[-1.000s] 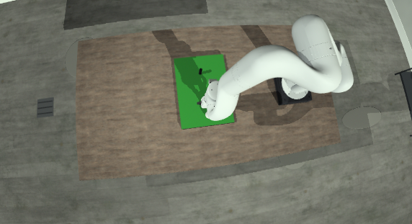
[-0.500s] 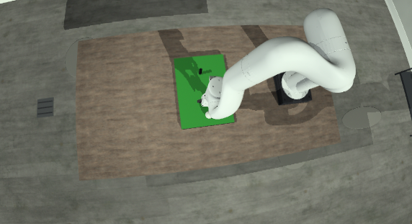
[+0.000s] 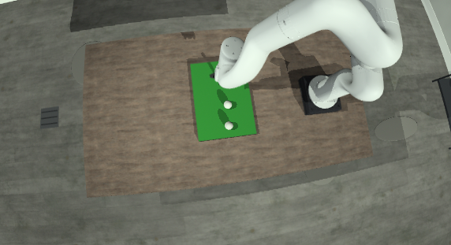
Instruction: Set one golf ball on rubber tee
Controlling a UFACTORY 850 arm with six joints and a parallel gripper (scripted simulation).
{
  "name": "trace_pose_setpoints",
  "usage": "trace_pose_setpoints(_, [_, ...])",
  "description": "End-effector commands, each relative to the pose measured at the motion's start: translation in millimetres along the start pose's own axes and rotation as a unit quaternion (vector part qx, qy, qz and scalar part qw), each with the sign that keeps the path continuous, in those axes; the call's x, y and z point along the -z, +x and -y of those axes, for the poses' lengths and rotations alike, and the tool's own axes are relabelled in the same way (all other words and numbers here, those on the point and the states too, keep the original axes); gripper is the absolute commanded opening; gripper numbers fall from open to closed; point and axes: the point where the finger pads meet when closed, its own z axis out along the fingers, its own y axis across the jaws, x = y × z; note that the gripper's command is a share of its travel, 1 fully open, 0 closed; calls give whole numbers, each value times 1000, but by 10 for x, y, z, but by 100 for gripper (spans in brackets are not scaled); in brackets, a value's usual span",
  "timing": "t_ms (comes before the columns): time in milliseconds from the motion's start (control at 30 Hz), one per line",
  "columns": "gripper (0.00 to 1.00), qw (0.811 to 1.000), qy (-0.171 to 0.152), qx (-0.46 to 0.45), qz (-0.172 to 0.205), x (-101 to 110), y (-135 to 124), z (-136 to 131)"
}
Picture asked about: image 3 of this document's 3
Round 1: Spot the green golf mat with black tee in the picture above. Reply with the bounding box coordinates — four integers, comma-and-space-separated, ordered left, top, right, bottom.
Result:
190, 61, 256, 141

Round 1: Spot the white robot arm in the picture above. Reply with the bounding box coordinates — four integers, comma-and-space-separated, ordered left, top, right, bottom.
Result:
217, 0, 403, 109

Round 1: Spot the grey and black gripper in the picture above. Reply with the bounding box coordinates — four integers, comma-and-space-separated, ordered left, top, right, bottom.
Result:
210, 66, 219, 82

